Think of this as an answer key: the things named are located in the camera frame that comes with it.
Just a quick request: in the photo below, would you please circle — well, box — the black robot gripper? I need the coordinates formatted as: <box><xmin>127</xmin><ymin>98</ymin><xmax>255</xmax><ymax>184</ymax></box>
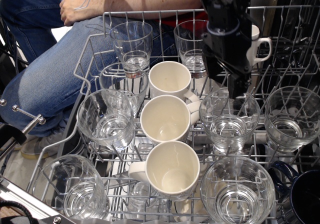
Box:
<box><xmin>201</xmin><ymin>27</ymin><xmax>252</xmax><ymax>99</ymax></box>

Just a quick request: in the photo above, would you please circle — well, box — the round glass cup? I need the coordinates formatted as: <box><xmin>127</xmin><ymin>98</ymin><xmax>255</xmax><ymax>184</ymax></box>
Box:
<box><xmin>76</xmin><ymin>89</ymin><xmax>134</xmax><ymax>152</ymax></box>
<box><xmin>200</xmin><ymin>156</ymin><xmax>276</xmax><ymax>224</ymax></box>
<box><xmin>264</xmin><ymin>86</ymin><xmax>320</xmax><ymax>153</ymax></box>
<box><xmin>199</xmin><ymin>87</ymin><xmax>260</xmax><ymax>154</ymax></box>
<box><xmin>31</xmin><ymin>154</ymin><xmax>110</xmax><ymax>220</ymax></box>

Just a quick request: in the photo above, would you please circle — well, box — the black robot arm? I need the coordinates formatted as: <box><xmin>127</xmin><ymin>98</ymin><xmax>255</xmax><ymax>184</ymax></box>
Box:
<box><xmin>201</xmin><ymin>0</ymin><xmax>253</xmax><ymax>99</ymax></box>

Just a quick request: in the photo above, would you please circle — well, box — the tall glass behind left cup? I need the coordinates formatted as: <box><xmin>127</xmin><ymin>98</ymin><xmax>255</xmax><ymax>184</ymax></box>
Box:
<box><xmin>98</xmin><ymin>62</ymin><xmax>149</xmax><ymax>117</ymax></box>

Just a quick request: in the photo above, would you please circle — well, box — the person's bare hand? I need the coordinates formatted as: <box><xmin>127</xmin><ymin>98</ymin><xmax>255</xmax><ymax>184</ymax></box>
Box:
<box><xmin>59</xmin><ymin>0</ymin><xmax>105</xmax><ymax>27</ymax></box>

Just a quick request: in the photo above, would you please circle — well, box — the white mug back right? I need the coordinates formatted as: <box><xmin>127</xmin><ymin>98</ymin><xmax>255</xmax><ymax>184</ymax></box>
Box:
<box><xmin>246</xmin><ymin>24</ymin><xmax>272</xmax><ymax>67</ymax></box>

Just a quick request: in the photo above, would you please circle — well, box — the white mug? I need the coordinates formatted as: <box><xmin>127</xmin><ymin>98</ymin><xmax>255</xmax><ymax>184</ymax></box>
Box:
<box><xmin>140</xmin><ymin>95</ymin><xmax>201</xmax><ymax>145</ymax></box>
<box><xmin>128</xmin><ymin>140</ymin><xmax>201</xmax><ymax>201</ymax></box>
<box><xmin>148</xmin><ymin>61</ymin><xmax>200</xmax><ymax>102</ymax></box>
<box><xmin>246</xmin><ymin>24</ymin><xmax>272</xmax><ymax>67</ymax></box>

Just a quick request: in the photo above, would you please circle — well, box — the tall glass back centre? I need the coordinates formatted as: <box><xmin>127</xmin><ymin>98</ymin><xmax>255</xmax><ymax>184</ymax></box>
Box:
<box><xmin>173</xmin><ymin>19</ymin><xmax>208</xmax><ymax>78</ymax></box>

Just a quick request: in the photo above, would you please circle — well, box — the red shirt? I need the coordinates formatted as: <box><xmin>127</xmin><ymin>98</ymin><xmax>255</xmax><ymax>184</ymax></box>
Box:
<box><xmin>161</xmin><ymin>11</ymin><xmax>208</xmax><ymax>27</ymax></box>

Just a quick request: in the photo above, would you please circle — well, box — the white mug middle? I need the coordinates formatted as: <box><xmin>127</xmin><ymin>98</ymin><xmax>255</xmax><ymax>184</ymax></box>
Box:
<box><xmin>140</xmin><ymin>95</ymin><xmax>201</xmax><ymax>145</ymax></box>

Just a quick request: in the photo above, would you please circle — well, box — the tall glass back left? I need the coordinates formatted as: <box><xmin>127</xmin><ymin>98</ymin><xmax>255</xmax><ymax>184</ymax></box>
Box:
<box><xmin>109</xmin><ymin>21</ymin><xmax>153</xmax><ymax>73</ymax></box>

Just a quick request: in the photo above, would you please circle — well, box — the white mug front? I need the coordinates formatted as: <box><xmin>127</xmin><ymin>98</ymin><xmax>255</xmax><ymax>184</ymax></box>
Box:
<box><xmin>128</xmin><ymin>140</ymin><xmax>201</xmax><ymax>201</ymax></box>

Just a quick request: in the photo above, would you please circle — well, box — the dark blue mug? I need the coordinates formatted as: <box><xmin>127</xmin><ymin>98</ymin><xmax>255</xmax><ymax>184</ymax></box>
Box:
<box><xmin>267</xmin><ymin>160</ymin><xmax>320</xmax><ymax>224</ymax></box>

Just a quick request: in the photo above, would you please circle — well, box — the small glass under rack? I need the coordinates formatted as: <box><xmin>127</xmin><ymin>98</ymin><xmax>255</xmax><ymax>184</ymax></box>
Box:
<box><xmin>127</xmin><ymin>182</ymin><xmax>158</xmax><ymax>211</ymax></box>

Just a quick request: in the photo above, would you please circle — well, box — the blue jeans leg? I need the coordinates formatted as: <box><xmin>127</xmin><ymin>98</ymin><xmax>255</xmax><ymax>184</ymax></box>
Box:
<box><xmin>0</xmin><ymin>0</ymin><xmax>176</xmax><ymax>137</ymax></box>

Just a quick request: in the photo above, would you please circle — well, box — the grey sneaker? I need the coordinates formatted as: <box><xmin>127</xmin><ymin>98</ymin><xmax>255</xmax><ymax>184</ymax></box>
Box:
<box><xmin>20</xmin><ymin>128</ymin><xmax>65</xmax><ymax>160</ymax></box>

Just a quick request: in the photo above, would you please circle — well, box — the grey wire dishwasher rack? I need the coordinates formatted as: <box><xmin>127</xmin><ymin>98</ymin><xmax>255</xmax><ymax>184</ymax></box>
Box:
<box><xmin>27</xmin><ymin>4</ymin><xmax>320</xmax><ymax>224</ymax></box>

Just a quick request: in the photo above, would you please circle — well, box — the chrome clamp handle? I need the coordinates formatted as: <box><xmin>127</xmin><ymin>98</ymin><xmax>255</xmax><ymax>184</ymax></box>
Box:
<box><xmin>0</xmin><ymin>98</ymin><xmax>47</xmax><ymax>160</ymax></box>

